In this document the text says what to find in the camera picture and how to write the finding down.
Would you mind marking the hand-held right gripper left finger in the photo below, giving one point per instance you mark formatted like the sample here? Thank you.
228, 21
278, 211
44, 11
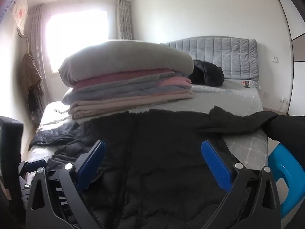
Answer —
94, 159

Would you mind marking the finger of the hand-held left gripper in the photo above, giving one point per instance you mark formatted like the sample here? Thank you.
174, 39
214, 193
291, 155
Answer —
35, 164

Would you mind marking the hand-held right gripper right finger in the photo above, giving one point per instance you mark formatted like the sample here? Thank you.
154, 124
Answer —
214, 162

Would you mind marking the large black down jacket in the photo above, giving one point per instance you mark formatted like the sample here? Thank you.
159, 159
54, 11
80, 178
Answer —
154, 159

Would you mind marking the dark hanging clothes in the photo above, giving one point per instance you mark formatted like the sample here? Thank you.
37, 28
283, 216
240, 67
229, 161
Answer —
35, 102

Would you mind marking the beige folded blanket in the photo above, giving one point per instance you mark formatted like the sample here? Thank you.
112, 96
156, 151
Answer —
119, 105

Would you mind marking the bed with grey quilted cover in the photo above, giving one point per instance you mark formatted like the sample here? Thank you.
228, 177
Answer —
238, 100

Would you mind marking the grey-blue folded quilt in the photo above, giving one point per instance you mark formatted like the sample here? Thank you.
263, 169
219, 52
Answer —
119, 91

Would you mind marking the blue plastic stool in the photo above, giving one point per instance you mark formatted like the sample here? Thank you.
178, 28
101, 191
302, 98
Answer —
293, 183

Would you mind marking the brown hanging coat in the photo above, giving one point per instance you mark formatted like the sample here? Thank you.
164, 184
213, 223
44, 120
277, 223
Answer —
29, 72

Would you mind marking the maroon folded blanket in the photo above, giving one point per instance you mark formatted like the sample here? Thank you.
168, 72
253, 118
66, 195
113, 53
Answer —
107, 78

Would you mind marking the small red and black object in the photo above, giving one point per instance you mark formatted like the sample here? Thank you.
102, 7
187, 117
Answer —
246, 84

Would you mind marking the small black puffer jacket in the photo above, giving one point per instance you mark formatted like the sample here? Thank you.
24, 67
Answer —
209, 74

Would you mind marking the pink folded blanket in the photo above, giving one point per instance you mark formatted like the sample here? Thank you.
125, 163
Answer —
176, 82

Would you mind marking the thick grey folded quilt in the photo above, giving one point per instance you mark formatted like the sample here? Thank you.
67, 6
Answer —
131, 59

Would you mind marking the grey padded headboard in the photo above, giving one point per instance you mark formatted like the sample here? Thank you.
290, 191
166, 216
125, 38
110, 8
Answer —
214, 54

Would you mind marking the grey patterned curtain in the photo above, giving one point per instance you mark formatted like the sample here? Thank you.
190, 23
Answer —
124, 20
35, 40

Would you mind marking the bright window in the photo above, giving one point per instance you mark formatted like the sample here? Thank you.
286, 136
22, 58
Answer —
76, 40

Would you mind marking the white wardrobe with dark trim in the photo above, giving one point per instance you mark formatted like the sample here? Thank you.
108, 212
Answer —
297, 52

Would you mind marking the white wall outlet with plug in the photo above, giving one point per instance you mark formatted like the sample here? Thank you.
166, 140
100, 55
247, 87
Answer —
283, 99

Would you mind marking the white wall socket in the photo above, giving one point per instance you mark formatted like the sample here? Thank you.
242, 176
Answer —
275, 59

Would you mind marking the covered wall air conditioner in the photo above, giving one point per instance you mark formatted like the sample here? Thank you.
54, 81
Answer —
21, 14

